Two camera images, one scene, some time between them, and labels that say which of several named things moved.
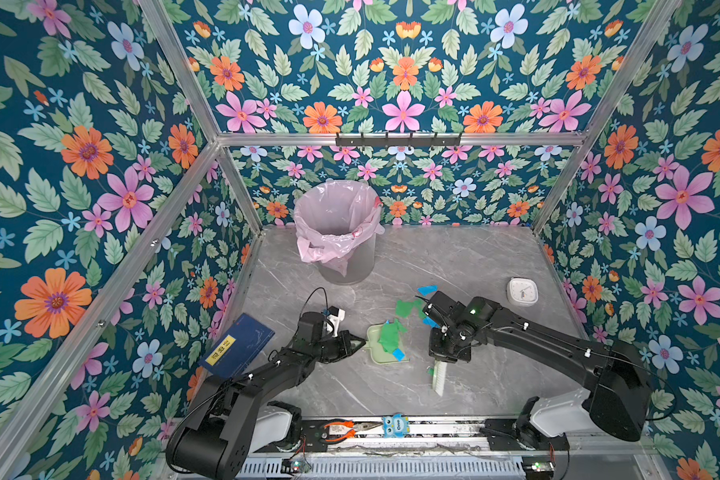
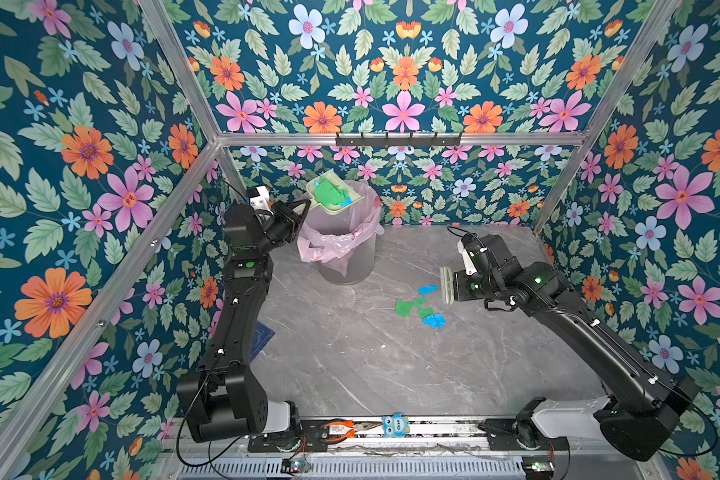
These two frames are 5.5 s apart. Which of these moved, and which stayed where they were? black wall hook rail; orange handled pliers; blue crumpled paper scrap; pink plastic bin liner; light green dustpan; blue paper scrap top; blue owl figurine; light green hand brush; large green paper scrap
Moved: light green hand brush; light green dustpan; large green paper scrap
Stayed: orange handled pliers; blue crumpled paper scrap; pink plastic bin liner; black wall hook rail; blue owl figurine; blue paper scrap top
